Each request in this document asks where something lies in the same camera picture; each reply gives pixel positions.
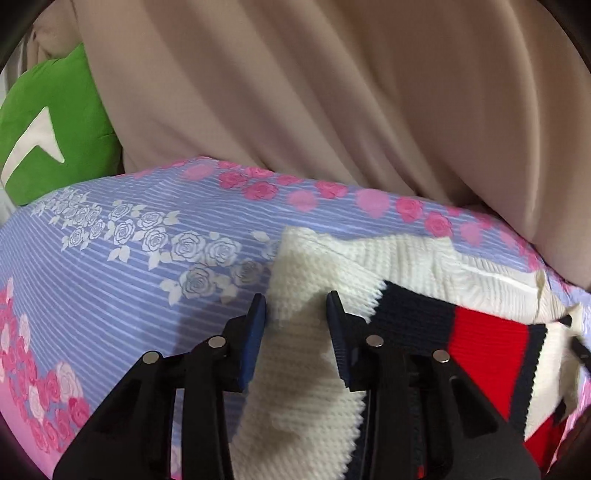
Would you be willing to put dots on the floral purple pink bed sheet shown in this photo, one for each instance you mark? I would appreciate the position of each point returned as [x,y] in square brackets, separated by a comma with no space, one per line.
[138,286]

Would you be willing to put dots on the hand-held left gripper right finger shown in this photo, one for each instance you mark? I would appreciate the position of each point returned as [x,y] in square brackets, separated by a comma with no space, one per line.
[339,341]

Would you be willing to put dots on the white knitted sweater striped trim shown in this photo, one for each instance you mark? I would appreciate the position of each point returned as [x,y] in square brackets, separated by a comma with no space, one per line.
[300,277]

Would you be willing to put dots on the green cushion with white mark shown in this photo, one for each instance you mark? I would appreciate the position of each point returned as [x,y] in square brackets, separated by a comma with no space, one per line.
[69,101]

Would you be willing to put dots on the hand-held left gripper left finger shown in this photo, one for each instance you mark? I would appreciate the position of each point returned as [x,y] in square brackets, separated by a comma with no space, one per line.
[253,341]

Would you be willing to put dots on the beige curtain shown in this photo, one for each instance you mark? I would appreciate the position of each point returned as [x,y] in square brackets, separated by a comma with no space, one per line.
[277,92]

